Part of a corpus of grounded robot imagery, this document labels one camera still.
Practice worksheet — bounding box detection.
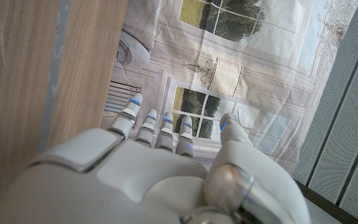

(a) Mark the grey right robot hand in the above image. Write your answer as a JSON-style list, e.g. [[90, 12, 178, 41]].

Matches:
[[0, 92, 312, 224]]

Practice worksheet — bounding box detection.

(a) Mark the printed window backdrop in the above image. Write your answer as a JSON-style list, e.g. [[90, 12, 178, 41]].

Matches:
[[101, 0, 358, 175]]

